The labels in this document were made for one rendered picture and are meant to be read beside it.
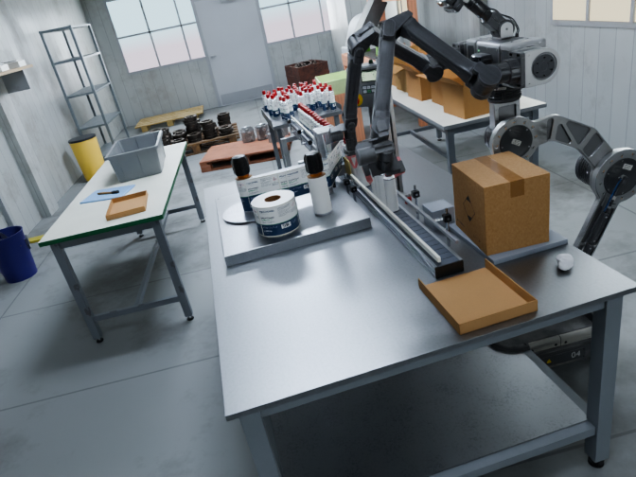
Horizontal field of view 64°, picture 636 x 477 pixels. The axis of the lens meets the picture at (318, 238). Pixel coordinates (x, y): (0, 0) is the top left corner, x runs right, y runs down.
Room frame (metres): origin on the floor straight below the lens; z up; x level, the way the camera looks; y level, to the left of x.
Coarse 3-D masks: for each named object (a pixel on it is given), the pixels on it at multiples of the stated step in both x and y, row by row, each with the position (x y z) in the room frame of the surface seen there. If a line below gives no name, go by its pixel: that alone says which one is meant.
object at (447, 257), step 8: (400, 208) 2.10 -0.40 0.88; (400, 216) 2.02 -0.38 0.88; (408, 216) 2.00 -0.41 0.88; (408, 224) 1.92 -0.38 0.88; (416, 224) 1.90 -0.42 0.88; (416, 232) 1.83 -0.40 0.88; (424, 232) 1.82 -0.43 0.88; (424, 240) 1.75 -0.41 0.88; (432, 240) 1.74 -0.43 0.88; (432, 248) 1.68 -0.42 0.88; (440, 248) 1.66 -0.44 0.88; (432, 256) 1.61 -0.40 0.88; (440, 256) 1.60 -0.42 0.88; (448, 256) 1.59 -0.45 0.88; (440, 264) 1.55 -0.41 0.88
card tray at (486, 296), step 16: (480, 272) 1.52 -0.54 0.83; (496, 272) 1.47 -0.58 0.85; (432, 288) 1.48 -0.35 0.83; (448, 288) 1.46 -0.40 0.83; (464, 288) 1.44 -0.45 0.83; (480, 288) 1.42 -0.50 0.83; (496, 288) 1.40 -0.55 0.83; (512, 288) 1.38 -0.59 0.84; (448, 304) 1.37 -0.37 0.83; (464, 304) 1.35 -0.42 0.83; (480, 304) 1.34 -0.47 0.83; (496, 304) 1.32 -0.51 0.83; (512, 304) 1.30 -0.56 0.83; (528, 304) 1.24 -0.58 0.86; (448, 320) 1.29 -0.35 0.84; (464, 320) 1.27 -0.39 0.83; (480, 320) 1.22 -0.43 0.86; (496, 320) 1.23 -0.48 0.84
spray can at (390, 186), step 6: (384, 180) 2.08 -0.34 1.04; (390, 180) 2.07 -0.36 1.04; (384, 186) 2.09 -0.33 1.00; (390, 186) 2.07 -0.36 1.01; (396, 186) 2.08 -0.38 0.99; (390, 192) 2.07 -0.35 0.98; (396, 192) 2.08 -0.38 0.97; (390, 198) 2.07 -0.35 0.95; (396, 198) 2.07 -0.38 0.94; (390, 204) 2.07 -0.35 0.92; (396, 204) 2.07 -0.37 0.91; (396, 210) 2.07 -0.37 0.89
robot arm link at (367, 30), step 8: (368, 24) 2.16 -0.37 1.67; (360, 32) 2.16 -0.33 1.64; (368, 32) 2.13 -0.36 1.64; (376, 32) 2.11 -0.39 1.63; (352, 40) 2.16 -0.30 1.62; (360, 40) 2.13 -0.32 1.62; (368, 40) 2.12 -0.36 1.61; (376, 40) 2.13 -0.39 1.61; (352, 48) 2.13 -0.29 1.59; (400, 48) 2.18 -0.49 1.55; (408, 48) 2.20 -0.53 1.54; (400, 56) 2.20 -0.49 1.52; (408, 56) 2.20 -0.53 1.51; (416, 56) 2.21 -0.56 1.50; (424, 56) 2.25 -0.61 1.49; (416, 64) 2.23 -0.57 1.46; (424, 64) 2.23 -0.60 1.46; (424, 72) 2.22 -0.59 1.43; (432, 72) 2.23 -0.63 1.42; (440, 72) 2.24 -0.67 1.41; (432, 80) 2.25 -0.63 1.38
